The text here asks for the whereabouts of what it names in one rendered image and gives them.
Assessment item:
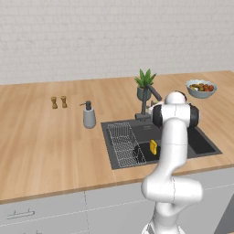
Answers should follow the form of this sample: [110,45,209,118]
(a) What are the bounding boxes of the yellow sponge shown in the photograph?
[149,139,159,155]

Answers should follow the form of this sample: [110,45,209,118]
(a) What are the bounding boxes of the dark grey sink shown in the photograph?
[100,119,224,171]

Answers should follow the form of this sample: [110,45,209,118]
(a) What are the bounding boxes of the dark grey tap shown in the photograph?
[134,84,164,123]

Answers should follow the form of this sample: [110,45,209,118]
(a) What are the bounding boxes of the grey soap dispenser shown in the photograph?
[80,100,98,130]

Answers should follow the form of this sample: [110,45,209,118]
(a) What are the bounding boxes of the green plant in grey pot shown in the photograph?
[133,68,158,101]

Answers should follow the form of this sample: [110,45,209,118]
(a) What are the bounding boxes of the brown wooden shaker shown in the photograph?
[59,95,69,109]
[50,96,59,110]

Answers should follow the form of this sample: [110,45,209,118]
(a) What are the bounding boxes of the grey bowl of fruit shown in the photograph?
[185,79,218,100]

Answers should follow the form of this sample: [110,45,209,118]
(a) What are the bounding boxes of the grey cupboard front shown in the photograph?
[84,182,157,234]
[179,166,234,234]

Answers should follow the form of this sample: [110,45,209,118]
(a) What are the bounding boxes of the grey drawer front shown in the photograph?
[0,191,89,229]

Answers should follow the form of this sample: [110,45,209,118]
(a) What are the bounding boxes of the dark grey appliance panel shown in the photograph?
[213,199,234,234]

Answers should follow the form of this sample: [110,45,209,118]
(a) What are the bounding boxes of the wire dish rack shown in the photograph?
[107,122,147,168]

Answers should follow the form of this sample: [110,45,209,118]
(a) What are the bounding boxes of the grey drawer handle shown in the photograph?
[5,207,36,220]

